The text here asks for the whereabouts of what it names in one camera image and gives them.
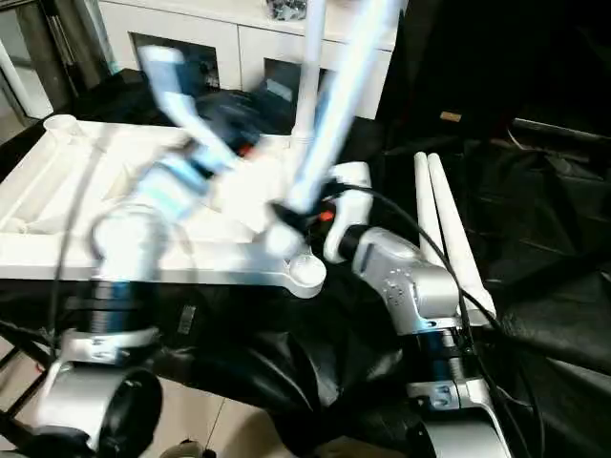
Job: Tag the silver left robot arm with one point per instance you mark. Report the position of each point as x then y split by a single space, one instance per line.
129 238

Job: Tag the black mat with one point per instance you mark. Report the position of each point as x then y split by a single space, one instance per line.
334 358

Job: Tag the white plastic table leg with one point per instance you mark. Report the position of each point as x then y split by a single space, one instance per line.
310 71
334 119
425 200
453 229

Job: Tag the black metal rack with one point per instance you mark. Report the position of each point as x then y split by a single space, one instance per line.
24 348

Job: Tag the white glass-door cabinet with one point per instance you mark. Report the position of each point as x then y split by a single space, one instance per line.
191 19

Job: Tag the black backdrop cloth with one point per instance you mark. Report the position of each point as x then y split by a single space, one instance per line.
501 47

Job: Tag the small yellow label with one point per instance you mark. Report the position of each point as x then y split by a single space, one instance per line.
450 115

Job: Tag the white pole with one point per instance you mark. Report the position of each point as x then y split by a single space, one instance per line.
24 81

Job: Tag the black metal bar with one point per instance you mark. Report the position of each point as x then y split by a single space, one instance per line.
558 128

